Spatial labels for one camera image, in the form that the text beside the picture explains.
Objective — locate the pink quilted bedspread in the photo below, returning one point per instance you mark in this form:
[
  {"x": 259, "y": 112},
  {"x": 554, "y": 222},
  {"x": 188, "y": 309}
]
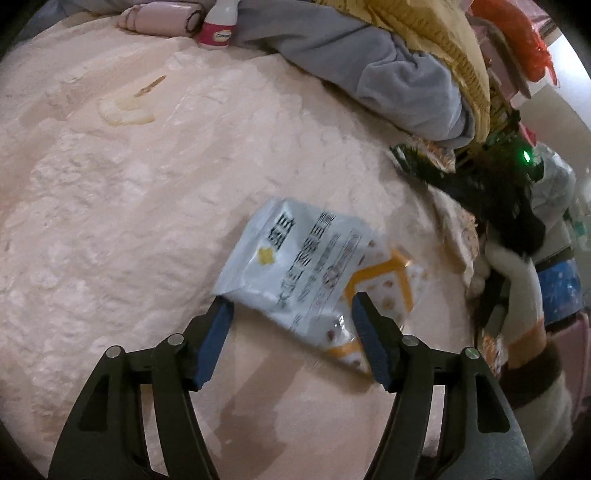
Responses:
[{"x": 129, "y": 167}]

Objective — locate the white gloved right hand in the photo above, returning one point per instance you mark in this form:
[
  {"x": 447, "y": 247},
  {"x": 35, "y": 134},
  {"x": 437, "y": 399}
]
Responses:
[{"x": 533, "y": 362}]

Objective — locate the white red pill bottle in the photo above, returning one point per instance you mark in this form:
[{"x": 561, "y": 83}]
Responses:
[{"x": 219, "y": 24}]

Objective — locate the blue storage box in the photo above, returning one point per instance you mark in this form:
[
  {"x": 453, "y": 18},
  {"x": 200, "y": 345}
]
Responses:
[{"x": 561, "y": 289}]

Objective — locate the dark green snack packet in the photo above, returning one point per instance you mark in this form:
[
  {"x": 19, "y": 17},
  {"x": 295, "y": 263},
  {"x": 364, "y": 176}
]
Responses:
[{"x": 415, "y": 164}]

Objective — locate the grey-blue blanket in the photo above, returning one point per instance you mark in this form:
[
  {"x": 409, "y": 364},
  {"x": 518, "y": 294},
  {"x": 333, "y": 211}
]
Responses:
[{"x": 414, "y": 91}]

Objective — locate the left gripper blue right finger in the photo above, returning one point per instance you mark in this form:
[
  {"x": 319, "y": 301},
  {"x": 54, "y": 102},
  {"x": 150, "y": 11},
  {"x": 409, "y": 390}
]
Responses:
[{"x": 381, "y": 339}]

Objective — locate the pink rolled pouch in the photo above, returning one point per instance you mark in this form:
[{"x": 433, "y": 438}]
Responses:
[{"x": 166, "y": 19}]

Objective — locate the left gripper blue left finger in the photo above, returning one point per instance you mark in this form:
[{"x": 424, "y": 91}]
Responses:
[{"x": 205, "y": 337}]

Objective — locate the yellow blanket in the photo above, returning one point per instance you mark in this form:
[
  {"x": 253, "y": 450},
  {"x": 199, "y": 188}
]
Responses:
[{"x": 439, "y": 28}]

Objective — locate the white orange snack bag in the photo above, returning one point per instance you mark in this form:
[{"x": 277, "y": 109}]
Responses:
[{"x": 301, "y": 266}]

